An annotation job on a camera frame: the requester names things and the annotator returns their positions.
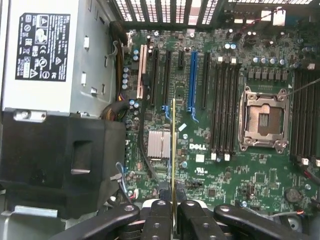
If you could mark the RAM slot white latches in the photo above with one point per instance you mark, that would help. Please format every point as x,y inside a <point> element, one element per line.
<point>316,112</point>
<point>303,112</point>
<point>216,107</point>
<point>230,107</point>

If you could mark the silver finned chipset heatsink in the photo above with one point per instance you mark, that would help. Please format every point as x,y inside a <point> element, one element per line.
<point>158,144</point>

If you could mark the green Dell motherboard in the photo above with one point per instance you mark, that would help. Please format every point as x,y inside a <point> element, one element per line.
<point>217,175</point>

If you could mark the metal CPU socket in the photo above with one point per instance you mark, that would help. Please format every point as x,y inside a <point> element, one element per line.
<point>265,120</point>

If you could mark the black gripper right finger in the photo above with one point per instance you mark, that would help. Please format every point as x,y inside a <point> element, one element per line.
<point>195,220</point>

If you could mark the white PCI expansion slot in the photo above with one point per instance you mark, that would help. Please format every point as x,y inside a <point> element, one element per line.
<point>142,72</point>

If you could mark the round coin cell battery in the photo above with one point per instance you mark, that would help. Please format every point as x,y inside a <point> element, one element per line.
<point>294,195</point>

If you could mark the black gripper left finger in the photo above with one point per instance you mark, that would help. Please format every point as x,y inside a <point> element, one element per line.
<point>155,220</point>

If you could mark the long black expansion slot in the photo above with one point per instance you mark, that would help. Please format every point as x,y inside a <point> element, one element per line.
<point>167,77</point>
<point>154,77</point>
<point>205,80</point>

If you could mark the short black expansion slot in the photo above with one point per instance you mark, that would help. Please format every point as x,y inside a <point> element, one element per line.
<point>180,60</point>

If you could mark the grey metal PC case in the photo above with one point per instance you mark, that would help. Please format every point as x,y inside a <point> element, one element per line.
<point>30,227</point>

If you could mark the black plastic fan shroud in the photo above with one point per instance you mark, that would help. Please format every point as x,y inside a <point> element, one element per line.
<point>37,150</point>

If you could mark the long blue expansion slot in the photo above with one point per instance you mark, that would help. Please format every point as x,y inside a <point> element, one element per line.
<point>193,80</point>

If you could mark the silver power supply unit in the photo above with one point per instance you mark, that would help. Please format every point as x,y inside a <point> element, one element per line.
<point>75,50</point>

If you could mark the thin metal locking lever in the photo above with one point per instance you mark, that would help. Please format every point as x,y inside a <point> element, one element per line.
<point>303,87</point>

